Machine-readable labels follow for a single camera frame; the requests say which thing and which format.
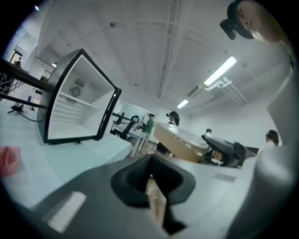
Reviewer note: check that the black metal railing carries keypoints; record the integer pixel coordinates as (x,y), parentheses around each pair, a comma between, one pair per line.
(23,75)

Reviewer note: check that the white ceiling pipe rack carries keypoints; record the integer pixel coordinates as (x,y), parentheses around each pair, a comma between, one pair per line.
(224,85)

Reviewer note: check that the person's head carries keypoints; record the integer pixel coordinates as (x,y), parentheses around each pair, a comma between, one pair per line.
(257,21)

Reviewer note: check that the tan rectangular tray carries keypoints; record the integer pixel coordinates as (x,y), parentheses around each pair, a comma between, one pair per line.
(172,142)

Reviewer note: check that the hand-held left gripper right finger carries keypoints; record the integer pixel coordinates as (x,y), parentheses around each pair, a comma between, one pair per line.
(210,198)

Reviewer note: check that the ceiling air vent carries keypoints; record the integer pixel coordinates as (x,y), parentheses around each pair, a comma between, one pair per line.
(194,91)

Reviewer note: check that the ceiling conduit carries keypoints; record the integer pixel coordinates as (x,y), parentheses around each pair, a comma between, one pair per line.
(167,46)

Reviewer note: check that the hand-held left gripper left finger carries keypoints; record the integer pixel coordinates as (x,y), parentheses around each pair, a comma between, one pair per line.
(93,198)

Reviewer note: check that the pink cloth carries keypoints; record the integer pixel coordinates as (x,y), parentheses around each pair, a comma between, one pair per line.
(9,161)

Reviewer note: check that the black mini fridge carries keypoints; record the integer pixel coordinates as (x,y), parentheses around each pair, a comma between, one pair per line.
(84,70)

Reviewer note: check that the long ceiling light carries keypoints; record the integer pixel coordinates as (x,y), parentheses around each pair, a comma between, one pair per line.
(220,70)
(182,103)

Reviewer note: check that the black head-worn camera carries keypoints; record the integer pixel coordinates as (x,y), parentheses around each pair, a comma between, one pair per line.
(230,25)

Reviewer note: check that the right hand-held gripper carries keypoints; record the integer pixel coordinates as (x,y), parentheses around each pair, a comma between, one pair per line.
(236,156)

